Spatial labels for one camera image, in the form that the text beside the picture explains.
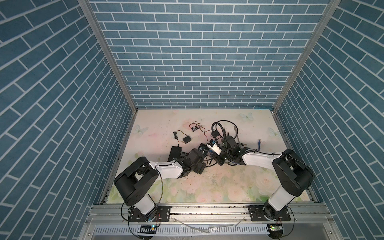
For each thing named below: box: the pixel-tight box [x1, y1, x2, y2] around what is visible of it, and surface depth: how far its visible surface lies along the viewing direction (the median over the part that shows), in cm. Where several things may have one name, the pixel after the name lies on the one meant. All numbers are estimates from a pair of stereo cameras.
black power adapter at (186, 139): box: [173, 129, 192, 147], surface depth 104 cm
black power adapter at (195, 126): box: [189, 121, 220, 138], surface depth 111 cm
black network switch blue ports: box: [167, 146, 182, 162], surface depth 98 cm
